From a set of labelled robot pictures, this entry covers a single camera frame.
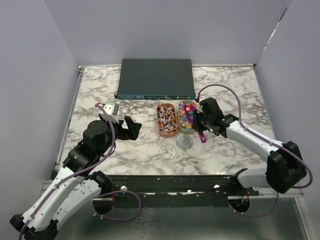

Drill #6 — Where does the purple plastic scoop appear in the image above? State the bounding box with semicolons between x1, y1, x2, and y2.
185;110;207;144

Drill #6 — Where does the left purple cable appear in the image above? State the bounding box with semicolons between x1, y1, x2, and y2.
18;104;116;240

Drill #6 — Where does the silver jar lid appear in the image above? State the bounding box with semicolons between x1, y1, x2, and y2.
175;134;193;150

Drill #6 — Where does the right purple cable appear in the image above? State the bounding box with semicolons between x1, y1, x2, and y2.
196;83;314;189

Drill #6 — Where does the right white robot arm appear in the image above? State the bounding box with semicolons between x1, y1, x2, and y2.
192;97;307;196

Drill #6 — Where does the clear plastic jar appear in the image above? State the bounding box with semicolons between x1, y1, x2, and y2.
159;143;177;160

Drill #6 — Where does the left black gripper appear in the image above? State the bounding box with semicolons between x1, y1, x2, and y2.
97;115;142;157

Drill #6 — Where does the beige tray of star candies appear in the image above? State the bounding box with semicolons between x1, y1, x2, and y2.
177;100;196;134

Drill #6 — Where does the blue network switch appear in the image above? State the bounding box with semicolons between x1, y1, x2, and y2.
114;58;195;100

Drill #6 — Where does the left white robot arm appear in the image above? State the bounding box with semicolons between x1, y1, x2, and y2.
9;116;142;240

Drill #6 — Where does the purple cable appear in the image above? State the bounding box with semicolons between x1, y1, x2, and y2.
18;104;116;240
196;83;314;189

